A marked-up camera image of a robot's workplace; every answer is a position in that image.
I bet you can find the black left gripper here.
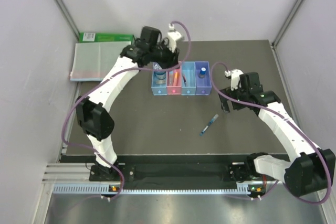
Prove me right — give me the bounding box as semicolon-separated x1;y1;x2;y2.
150;41;180;72

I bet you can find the round blue patterned tin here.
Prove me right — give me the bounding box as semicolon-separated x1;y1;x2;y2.
153;62;166;80

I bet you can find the grey teal highlighter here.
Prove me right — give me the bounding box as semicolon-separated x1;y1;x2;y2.
168;71;174;86

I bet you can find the sky blue drawer bin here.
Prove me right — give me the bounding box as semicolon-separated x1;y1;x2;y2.
181;61;196;95

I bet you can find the purple drawer bin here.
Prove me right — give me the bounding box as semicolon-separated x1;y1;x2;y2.
195;61;212;95

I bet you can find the pink drawer bin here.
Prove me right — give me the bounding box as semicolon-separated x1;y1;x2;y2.
166;68;182;95

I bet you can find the blue gel pen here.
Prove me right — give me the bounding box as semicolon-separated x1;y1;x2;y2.
199;114;219;136

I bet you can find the blue capped ink bottle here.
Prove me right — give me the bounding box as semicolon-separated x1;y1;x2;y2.
198;67;207;79

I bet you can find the translucent mesh zipper pouch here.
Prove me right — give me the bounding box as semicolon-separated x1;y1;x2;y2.
70;41;131;82

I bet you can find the pink orange highlighter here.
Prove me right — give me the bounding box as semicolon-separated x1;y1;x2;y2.
173;71;179;86

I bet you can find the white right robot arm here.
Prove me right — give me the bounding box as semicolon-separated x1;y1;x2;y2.
219;69;335;197

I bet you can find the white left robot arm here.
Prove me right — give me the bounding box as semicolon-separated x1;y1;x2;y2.
76;24;183;180

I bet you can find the green file box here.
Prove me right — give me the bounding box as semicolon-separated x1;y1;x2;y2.
79;32;134;43

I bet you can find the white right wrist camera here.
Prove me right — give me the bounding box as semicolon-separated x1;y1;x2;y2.
225;69;243;91

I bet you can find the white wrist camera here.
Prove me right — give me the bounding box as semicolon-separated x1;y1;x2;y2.
167;24;184;52
225;69;243;91

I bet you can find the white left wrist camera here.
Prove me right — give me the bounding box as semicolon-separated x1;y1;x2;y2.
167;24;184;52

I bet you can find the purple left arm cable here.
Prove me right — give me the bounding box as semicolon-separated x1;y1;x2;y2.
60;20;192;199

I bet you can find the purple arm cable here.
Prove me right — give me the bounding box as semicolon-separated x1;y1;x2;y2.
210;62;332;206
60;20;192;199

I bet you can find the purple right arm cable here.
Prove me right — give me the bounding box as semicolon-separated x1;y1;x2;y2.
210;62;332;206

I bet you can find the aluminium frame rail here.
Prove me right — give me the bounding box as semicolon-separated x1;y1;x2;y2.
39;161;330;196

